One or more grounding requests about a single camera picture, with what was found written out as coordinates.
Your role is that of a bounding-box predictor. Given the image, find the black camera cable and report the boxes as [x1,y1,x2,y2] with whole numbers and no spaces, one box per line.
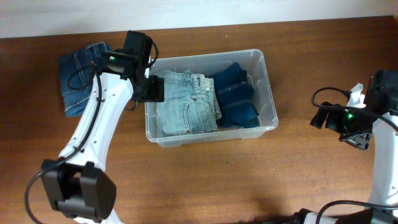
[310,86,398,224]
[24,40,160,224]

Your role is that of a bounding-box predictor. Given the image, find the light blue jeans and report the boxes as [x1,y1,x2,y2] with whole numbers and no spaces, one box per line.
[156,70,222,137]

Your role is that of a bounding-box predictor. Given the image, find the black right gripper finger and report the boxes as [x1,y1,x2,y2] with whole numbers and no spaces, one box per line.
[339,133,372,150]
[310,107,329,129]

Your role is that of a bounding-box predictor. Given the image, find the teal blue shirt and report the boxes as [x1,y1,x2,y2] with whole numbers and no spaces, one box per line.
[210,62,260,128]

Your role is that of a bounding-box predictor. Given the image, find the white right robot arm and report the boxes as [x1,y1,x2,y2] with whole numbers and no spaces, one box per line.
[289,69,397,224]

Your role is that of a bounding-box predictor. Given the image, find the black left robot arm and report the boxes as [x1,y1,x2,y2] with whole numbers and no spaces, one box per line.
[36,30,164,223]

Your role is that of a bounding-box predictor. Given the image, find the clear plastic storage bin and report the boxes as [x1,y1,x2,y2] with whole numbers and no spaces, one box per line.
[145,49,279,147]

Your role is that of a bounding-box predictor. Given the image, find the dark blue jeans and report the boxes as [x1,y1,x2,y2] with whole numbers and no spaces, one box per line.
[58,42,112,117]

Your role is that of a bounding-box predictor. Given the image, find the black right camera cable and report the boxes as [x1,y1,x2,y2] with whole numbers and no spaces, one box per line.
[310,86,398,224]

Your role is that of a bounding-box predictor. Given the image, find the black left camera cable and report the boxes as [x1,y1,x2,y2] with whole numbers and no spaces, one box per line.
[24,40,160,224]

